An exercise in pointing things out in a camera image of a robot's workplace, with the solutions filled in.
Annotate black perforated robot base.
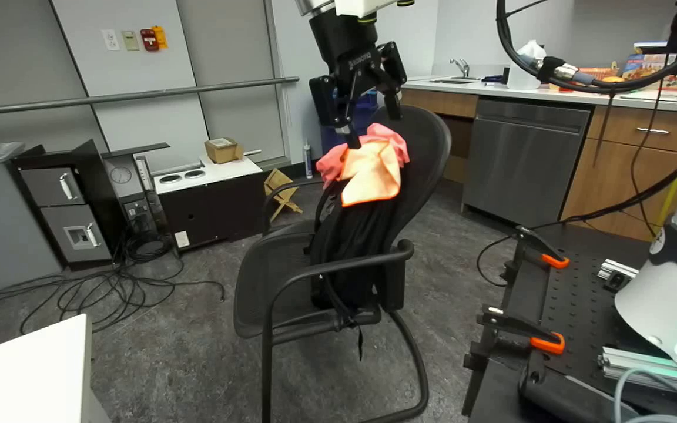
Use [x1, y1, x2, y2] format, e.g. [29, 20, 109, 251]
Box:
[463, 222, 677, 423]

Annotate orange handled clamp lower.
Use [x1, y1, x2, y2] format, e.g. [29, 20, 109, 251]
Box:
[463, 306, 566, 423]

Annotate black filing cabinet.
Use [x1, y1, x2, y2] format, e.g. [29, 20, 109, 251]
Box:
[13, 141, 123, 267]

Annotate white table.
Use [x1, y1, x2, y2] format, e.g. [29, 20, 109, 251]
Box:
[0, 315, 111, 423]

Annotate wooden kitchen cabinet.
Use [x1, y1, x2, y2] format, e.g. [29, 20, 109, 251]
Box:
[402, 88, 677, 239]

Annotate black mesh chair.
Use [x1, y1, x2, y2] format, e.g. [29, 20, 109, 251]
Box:
[233, 105, 452, 423]

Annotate orange handled clamp upper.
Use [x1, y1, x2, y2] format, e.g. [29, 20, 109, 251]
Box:
[500, 224, 572, 284]

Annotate small cardboard box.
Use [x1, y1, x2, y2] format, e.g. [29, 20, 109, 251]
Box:
[205, 139, 241, 163]

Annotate floor cable bundle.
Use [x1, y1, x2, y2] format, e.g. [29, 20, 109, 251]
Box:
[0, 260, 227, 338]

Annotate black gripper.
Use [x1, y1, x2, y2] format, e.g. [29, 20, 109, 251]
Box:
[311, 9, 407, 147]

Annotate orange cloth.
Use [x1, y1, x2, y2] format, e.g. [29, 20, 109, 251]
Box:
[340, 141, 405, 207]

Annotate pink cloth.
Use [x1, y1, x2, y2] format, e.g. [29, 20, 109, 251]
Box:
[318, 122, 411, 182]

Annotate red fire alarm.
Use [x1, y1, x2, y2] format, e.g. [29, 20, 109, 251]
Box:
[140, 25, 166, 51]

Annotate black backpack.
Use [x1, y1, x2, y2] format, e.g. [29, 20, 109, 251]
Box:
[305, 182, 399, 361]

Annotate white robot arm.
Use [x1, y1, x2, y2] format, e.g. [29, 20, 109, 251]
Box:
[305, 0, 677, 364]

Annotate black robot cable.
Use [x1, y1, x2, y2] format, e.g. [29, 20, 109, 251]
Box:
[474, 0, 677, 289]

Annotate low black white cabinet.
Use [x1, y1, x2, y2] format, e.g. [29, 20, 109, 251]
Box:
[154, 159, 265, 251]

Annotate orange handled clamp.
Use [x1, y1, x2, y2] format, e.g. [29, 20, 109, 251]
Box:
[463, 306, 566, 423]
[500, 224, 572, 284]

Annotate stainless dishwasher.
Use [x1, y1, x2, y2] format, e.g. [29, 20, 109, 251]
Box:
[463, 95, 592, 224]

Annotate sink faucet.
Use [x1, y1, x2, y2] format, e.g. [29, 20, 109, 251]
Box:
[449, 58, 469, 82]

